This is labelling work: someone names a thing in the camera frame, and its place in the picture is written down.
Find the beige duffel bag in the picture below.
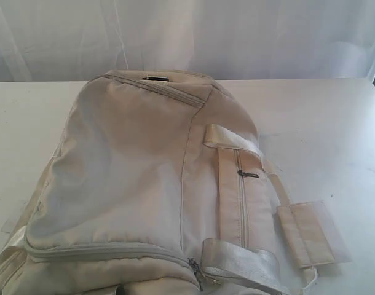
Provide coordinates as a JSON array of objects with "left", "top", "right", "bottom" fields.
[{"left": 0, "top": 68, "right": 318, "bottom": 295}]

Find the beige padded handle wrap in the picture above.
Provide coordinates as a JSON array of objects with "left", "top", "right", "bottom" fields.
[{"left": 277, "top": 201, "right": 352, "bottom": 269}]

